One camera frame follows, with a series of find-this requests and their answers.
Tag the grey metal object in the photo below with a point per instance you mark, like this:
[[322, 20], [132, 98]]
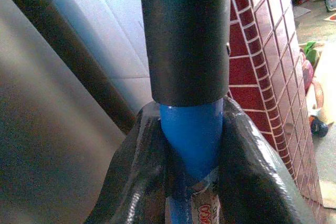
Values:
[[331, 3]]

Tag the pink red bag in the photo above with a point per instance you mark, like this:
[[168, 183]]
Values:
[[307, 72]]

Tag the dark blue round object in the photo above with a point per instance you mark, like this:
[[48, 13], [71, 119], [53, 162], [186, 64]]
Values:
[[319, 127]]

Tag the flat cardboard piece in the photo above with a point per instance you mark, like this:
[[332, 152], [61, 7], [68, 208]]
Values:
[[328, 195]]

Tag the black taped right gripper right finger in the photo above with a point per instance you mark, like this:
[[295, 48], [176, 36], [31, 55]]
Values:
[[252, 176]]

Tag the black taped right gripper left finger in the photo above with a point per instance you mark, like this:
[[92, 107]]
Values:
[[136, 171]]

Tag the green cloth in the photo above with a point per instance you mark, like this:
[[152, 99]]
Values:
[[312, 51]]

